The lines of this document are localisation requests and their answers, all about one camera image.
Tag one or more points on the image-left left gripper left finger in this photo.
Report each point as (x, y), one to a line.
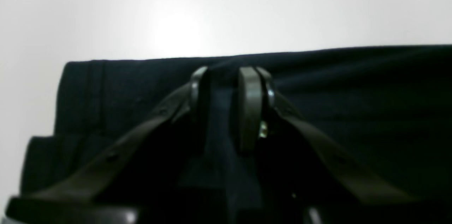
(79, 198)

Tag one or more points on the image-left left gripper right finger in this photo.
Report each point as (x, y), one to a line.
(307, 177)

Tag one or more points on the black T-shirt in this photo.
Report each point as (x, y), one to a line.
(388, 107)

